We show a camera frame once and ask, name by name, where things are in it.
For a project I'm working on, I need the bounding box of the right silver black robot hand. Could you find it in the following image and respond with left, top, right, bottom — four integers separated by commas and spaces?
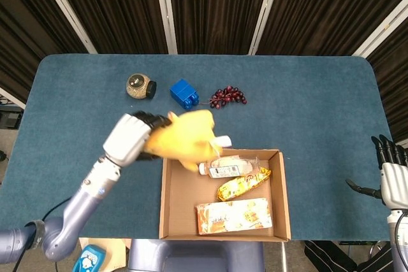
346, 134, 408, 211

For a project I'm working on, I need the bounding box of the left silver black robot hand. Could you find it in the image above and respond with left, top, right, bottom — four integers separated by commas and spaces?
102, 111, 173, 168

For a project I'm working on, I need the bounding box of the yellow plush dinosaur toy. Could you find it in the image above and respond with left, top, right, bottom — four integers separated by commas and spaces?
145, 109, 233, 173

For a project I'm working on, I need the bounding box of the clear plastic tube container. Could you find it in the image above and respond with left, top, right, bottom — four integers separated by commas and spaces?
199, 156, 261, 179

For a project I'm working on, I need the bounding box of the gold snack packet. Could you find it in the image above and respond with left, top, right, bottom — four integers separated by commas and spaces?
217, 167, 272, 202

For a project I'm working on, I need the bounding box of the orange cookie box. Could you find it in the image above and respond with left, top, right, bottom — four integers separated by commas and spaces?
194, 197, 273, 236

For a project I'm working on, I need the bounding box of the blue toy building block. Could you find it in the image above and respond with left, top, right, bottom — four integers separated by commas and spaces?
169, 78, 200, 110

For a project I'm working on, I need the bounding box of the brown open cardboard box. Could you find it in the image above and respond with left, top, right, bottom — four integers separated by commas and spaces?
158, 148, 291, 243

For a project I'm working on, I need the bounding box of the glass spice jar black lid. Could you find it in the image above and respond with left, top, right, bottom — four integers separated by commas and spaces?
126, 73, 157, 99

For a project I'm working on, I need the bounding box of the black striped bag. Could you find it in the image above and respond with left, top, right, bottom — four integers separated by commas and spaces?
304, 240, 395, 272

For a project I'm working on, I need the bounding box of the dark brown pleated curtain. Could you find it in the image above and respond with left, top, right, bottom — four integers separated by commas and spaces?
0, 0, 89, 104
256, 0, 408, 56
167, 0, 273, 55
47, 0, 169, 55
366, 20, 408, 142

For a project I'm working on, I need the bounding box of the purple artificial grape bunch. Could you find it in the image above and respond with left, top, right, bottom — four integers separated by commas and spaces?
200, 85, 248, 110

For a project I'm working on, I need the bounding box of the blue table cloth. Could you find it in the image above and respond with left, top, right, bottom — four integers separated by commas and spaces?
0, 54, 396, 241

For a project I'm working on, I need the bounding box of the beige paper sheet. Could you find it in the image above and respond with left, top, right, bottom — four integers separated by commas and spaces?
78, 238, 132, 272

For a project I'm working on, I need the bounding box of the grey robot torso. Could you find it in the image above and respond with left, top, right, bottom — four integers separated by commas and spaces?
127, 238, 266, 272

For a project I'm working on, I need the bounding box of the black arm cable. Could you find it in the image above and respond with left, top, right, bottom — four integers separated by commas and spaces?
41, 197, 73, 224

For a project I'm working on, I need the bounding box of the white partition frame post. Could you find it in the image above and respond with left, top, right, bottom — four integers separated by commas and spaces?
0, 87, 26, 110
352, 0, 408, 58
34, 0, 98, 55
248, 0, 281, 55
152, 0, 179, 55

